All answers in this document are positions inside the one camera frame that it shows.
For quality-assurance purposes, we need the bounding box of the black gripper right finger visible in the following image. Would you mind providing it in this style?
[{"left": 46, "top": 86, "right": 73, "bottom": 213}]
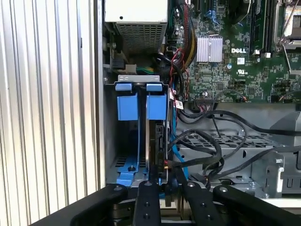
[{"left": 174, "top": 164, "right": 301, "bottom": 226}]

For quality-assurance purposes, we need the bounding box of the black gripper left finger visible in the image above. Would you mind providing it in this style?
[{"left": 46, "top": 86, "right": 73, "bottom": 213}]
[{"left": 29, "top": 164, "right": 163, "bottom": 226}]

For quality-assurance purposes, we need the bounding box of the hard disk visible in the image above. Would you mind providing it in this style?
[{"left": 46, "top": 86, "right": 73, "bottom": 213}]
[{"left": 145, "top": 82, "right": 169, "bottom": 186}]

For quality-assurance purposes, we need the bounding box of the blue disk data wire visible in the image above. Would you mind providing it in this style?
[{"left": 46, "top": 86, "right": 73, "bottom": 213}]
[{"left": 162, "top": 89, "right": 190, "bottom": 208}]

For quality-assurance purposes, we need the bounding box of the empty blue disk carrier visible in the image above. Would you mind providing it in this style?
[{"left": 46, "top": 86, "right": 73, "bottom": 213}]
[{"left": 114, "top": 82, "right": 151, "bottom": 187}]

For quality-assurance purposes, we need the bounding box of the metal disk bay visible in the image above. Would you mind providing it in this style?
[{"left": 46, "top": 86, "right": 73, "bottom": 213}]
[{"left": 104, "top": 74, "right": 170, "bottom": 189}]

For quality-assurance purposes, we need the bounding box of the grey metal drive cage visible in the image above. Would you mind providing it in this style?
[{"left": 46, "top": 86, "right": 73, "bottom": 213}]
[{"left": 175, "top": 103, "right": 301, "bottom": 201}]

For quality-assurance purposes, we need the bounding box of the black PC case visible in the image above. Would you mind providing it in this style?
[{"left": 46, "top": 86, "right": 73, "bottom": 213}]
[{"left": 93, "top": 0, "right": 301, "bottom": 208}]

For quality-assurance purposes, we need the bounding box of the green motherboard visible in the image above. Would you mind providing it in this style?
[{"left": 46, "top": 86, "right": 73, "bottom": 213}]
[{"left": 164, "top": 0, "right": 301, "bottom": 104}]

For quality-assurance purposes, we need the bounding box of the finned metal chipset heatsink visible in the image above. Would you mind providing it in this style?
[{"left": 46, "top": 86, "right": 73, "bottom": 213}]
[{"left": 196, "top": 36, "right": 223, "bottom": 63}]

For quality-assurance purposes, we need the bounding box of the blue board connector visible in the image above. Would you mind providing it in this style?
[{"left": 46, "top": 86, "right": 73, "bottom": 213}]
[{"left": 204, "top": 9, "right": 220, "bottom": 24}]

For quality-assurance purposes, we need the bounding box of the silver power supply unit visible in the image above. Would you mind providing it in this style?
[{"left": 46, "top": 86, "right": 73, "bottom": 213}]
[{"left": 104, "top": 0, "right": 169, "bottom": 56}]

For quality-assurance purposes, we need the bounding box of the CPU socket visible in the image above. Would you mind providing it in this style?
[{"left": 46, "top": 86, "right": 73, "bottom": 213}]
[{"left": 283, "top": 0, "right": 301, "bottom": 38}]

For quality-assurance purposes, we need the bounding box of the thin metal locking lever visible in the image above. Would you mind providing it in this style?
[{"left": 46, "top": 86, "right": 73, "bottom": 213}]
[{"left": 279, "top": 0, "right": 297, "bottom": 44}]

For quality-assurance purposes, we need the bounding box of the black disk power wire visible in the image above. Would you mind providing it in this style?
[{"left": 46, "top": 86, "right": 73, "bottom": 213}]
[{"left": 175, "top": 129, "right": 225, "bottom": 186}]

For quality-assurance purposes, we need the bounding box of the flat black cable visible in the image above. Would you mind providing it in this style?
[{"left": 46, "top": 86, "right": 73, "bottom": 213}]
[{"left": 204, "top": 145, "right": 301, "bottom": 186}]

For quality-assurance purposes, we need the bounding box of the thick black cable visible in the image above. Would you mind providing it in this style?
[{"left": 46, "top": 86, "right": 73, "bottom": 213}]
[{"left": 177, "top": 109, "right": 301, "bottom": 137}]

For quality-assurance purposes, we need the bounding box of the red black twisted wire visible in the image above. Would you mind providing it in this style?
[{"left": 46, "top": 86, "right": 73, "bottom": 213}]
[{"left": 169, "top": 48, "right": 190, "bottom": 101}]

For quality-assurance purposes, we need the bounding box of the red yellow black wire bundle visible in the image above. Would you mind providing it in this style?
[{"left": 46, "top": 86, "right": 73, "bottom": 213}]
[{"left": 182, "top": 0, "right": 198, "bottom": 69}]

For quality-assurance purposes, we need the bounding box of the socket cover metal frame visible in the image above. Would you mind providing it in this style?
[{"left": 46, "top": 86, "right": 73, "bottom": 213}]
[{"left": 281, "top": 37, "right": 301, "bottom": 77}]

